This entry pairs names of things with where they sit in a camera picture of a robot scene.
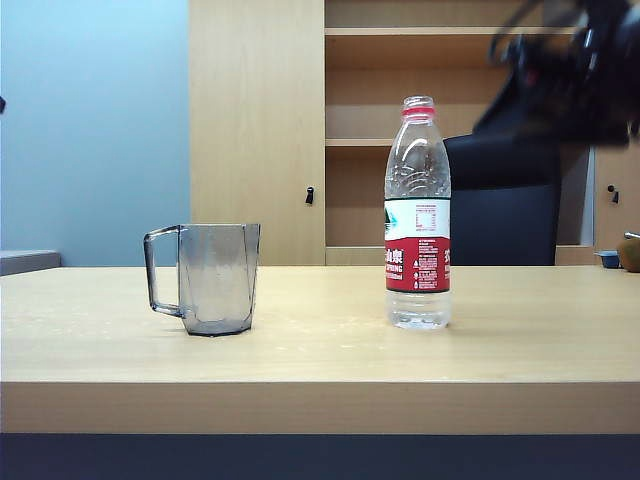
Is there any grey transparent plastic mug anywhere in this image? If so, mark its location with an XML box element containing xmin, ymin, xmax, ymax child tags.
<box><xmin>143</xmin><ymin>222</ymin><xmax>262</xmax><ymax>338</ymax></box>

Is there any brown kiwi fruit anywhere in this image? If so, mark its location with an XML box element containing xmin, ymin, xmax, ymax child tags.
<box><xmin>615</xmin><ymin>231</ymin><xmax>640</xmax><ymax>274</ymax></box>

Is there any light wooden shelf cabinet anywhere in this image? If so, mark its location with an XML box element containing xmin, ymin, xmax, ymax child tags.
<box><xmin>188</xmin><ymin>0</ymin><xmax>640</xmax><ymax>267</ymax></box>

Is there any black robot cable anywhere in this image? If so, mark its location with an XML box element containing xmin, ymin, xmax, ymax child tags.
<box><xmin>488</xmin><ymin>0</ymin><xmax>591</xmax><ymax>69</ymax></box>

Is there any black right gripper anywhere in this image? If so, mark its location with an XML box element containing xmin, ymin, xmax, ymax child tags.
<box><xmin>471</xmin><ymin>34</ymin><xmax>632</xmax><ymax>149</ymax></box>

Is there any black office chair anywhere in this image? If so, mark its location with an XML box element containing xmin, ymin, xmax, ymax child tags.
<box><xmin>442</xmin><ymin>131</ymin><xmax>592</xmax><ymax>267</ymax></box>

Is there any grey box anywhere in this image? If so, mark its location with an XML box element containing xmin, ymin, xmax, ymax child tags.
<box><xmin>0</xmin><ymin>249</ymin><xmax>63</xmax><ymax>277</ymax></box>

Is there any clear water bottle red label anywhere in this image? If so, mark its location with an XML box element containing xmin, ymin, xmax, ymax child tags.
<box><xmin>383</xmin><ymin>95</ymin><xmax>454</xmax><ymax>331</ymax></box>

